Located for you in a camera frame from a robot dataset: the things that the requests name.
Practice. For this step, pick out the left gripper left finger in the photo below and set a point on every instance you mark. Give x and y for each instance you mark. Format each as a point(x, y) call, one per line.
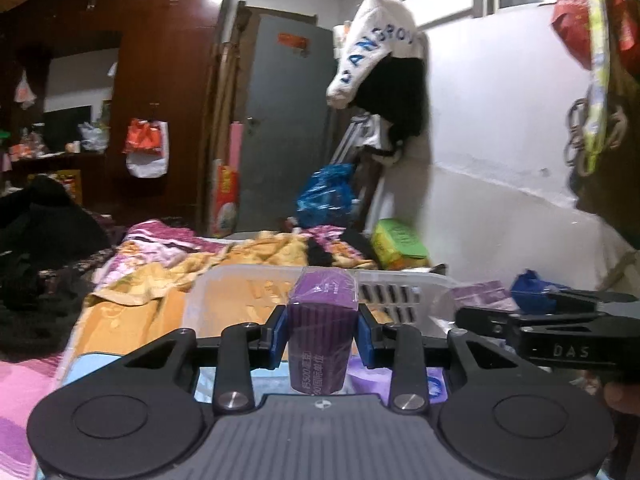
point(243, 348)

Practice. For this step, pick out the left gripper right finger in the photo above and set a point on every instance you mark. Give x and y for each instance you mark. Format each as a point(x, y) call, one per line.
point(395, 346)

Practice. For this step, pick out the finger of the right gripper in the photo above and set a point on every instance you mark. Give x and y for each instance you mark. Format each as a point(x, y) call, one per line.
point(500, 322)
point(536, 296)

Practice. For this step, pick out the purple zip bag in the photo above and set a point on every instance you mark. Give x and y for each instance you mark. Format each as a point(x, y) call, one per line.
point(490, 295)

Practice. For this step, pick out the purple tissue pack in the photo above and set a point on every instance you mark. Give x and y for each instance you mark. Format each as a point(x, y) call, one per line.
point(383, 381)

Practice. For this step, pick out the white plastic basket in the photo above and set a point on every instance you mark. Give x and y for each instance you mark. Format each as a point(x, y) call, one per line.
point(229, 295)

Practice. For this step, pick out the purple box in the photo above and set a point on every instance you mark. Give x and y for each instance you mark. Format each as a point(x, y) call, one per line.
point(322, 317)

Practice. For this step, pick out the green yellow box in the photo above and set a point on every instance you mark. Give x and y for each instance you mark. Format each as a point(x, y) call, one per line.
point(398, 247)

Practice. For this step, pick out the red gift bag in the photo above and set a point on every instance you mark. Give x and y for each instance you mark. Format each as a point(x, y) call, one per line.
point(225, 200)

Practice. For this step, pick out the blue plastic bag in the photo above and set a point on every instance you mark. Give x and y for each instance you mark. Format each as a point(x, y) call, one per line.
point(326, 199)

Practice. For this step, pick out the orange hanging bag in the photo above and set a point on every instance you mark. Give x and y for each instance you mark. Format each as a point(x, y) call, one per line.
point(147, 149)

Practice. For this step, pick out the pink roll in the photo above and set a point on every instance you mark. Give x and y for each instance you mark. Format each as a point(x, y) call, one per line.
point(235, 145)

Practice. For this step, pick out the pink floral blanket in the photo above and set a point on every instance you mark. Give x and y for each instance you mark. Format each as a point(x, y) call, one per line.
point(23, 385)

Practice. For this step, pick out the grey door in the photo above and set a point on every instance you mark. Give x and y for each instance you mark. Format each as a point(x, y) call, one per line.
point(286, 120)

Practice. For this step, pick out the black clothes pile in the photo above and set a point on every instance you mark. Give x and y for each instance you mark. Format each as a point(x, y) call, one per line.
point(48, 246)

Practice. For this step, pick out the black hanging garment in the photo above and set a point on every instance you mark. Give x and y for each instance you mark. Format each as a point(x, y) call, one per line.
point(395, 90)

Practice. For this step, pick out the black monitor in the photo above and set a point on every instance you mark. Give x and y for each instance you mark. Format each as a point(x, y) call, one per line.
point(61, 127)

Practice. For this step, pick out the white hanging shirt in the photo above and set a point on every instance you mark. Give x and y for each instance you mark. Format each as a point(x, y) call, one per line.
point(380, 28)

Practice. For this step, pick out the dark red wardrobe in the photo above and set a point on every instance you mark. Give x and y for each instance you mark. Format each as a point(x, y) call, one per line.
point(166, 69)

